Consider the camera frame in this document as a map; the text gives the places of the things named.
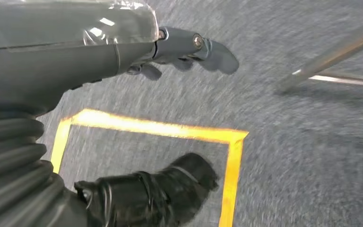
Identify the steel workbench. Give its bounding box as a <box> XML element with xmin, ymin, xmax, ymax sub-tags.
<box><xmin>275</xmin><ymin>18</ymin><xmax>363</xmax><ymax>94</ymax></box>

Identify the yellow floor tape square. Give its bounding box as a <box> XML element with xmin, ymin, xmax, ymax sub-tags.
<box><xmin>50</xmin><ymin>108</ymin><xmax>250</xmax><ymax>227</ymax></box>

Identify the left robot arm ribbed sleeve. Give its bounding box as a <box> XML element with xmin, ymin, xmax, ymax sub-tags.
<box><xmin>0</xmin><ymin>103</ymin><xmax>90</xmax><ymax>227</ymax></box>

